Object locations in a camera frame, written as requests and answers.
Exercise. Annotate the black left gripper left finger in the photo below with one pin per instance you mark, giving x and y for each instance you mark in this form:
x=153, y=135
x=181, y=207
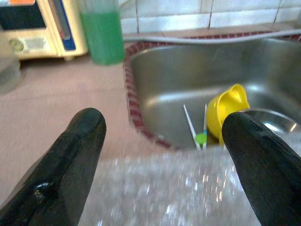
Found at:
x=58, y=164

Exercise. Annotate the thin white stick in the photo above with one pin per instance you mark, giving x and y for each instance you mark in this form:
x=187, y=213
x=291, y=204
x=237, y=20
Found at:
x=204, y=117
x=191, y=127

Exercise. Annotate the clear bubble wrap sheet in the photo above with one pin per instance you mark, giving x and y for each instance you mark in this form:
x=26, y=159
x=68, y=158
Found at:
x=164, y=188

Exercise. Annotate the cream water ionizer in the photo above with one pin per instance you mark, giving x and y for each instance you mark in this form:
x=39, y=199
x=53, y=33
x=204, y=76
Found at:
x=35, y=42

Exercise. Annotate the small green round cap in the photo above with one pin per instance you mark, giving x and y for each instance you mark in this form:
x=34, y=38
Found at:
x=200, y=139

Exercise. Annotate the round steel dish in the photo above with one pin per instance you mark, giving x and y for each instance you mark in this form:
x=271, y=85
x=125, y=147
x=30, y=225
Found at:
x=277, y=122

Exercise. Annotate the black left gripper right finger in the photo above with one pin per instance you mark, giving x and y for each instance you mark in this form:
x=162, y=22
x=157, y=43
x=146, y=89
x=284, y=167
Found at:
x=270, y=176

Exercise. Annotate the yellow plastic cup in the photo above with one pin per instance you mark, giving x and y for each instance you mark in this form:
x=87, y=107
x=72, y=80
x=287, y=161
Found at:
x=221, y=110

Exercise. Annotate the green liquid bottle blue cap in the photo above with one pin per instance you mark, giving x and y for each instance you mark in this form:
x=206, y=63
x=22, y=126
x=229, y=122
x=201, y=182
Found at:
x=103, y=37

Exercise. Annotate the steel sink basin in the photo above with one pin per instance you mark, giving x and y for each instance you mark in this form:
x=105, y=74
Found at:
x=188, y=75

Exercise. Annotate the clear jar orange lid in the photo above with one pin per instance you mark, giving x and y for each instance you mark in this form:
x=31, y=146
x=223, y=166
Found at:
x=9, y=75

